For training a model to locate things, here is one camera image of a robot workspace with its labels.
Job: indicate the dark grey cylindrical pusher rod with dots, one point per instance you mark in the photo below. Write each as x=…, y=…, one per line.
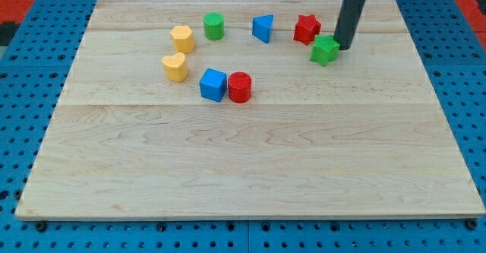
x=347, y=22

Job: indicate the red star block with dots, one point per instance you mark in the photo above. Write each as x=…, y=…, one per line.
x=306, y=28

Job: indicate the green star block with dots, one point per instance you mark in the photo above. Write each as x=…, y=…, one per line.
x=324, y=50

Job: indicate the blue triangle block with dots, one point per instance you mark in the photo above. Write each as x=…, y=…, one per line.
x=262, y=27

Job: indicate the green cylinder block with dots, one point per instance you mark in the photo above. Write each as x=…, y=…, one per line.
x=214, y=26

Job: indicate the red cylinder block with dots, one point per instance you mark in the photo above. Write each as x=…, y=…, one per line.
x=239, y=86

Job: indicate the blue cube block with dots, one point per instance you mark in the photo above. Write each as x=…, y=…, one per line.
x=213, y=85

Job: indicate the light wooden board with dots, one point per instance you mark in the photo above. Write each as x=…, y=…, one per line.
x=363, y=138

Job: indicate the yellow hexagon block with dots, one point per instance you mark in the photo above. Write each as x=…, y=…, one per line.
x=183, y=38

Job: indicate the yellow heart block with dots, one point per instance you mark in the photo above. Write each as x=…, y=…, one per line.
x=175, y=67

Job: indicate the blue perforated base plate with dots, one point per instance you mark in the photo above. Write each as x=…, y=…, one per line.
x=33, y=71

